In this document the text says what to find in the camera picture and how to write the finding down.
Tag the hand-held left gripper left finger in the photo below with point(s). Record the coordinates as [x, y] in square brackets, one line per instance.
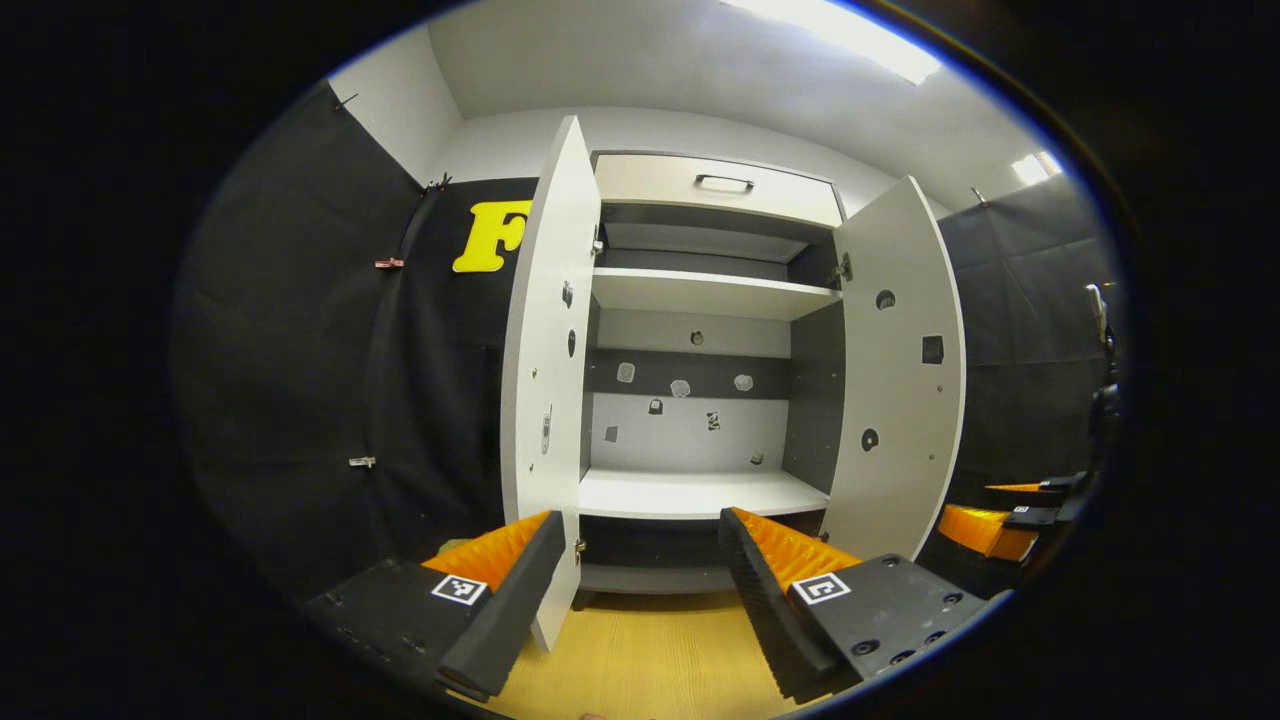
[515, 610]

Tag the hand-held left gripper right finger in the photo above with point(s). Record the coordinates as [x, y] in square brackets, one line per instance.
[770, 615]

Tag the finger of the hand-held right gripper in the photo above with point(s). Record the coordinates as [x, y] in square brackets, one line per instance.
[980, 530]
[1050, 490]

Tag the headphone-sticker beige cabinet door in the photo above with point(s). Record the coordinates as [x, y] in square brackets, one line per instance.
[900, 400]

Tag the beige double-door shoe cabinet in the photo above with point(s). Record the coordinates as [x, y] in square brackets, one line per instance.
[700, 430]

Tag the camera-sticker beige cabinet door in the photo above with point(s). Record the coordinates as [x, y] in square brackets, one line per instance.
[545, 350]

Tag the white cabinet shelf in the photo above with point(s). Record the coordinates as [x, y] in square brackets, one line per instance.
[700, 492]
[700, 293]

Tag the metal door hinge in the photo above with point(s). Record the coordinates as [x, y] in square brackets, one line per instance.
[842, 268]

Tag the beige cabinet drawer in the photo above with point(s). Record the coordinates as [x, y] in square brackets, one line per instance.
[650, 180]

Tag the small ceiling light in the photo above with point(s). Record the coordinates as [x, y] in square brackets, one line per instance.
[1035, 167]

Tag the black backdrop cloth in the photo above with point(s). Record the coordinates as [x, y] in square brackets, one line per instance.
[290, 350]

